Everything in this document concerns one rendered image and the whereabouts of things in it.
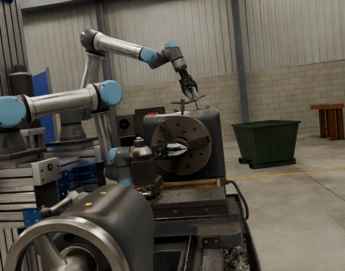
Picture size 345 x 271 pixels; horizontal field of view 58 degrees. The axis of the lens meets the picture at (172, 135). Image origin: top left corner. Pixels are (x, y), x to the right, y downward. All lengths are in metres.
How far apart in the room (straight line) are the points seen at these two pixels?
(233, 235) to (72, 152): 1.15
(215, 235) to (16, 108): 0.84
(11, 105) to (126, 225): 0.94
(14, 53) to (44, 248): 1.52
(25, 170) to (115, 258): 1.04
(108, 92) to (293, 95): 10.74
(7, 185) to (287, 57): 11.17
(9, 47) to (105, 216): 1.50
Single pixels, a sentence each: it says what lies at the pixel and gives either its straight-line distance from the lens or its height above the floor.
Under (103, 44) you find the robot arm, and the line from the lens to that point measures 1.77.
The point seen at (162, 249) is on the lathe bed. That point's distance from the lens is 1.03.
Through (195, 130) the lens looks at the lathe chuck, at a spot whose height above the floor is 1.15.
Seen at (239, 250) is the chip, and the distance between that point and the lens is 1.57.
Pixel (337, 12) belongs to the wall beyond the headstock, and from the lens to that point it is 12.75.
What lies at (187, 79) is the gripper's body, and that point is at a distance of 1.72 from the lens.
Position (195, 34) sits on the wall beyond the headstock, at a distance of 11.90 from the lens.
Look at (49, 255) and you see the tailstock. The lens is 0.39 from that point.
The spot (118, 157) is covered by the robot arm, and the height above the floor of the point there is 1.08.
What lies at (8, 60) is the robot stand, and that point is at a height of 1.60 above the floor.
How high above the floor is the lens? 1.26
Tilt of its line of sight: 4 degrees down
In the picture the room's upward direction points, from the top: 6 degrees counter-clockwise
